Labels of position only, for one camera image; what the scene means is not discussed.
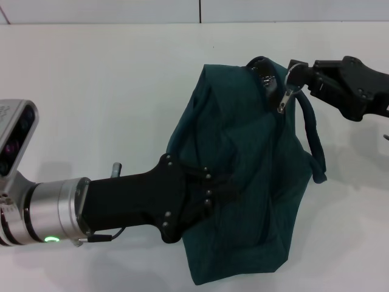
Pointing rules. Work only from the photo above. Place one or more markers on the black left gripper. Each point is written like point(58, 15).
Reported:
point(136, 203)

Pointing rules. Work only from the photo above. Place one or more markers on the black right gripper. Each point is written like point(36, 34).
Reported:
point(370, 91)

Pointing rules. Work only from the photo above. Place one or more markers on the dark teal insulated lunch bag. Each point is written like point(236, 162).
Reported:
point(249, 137)

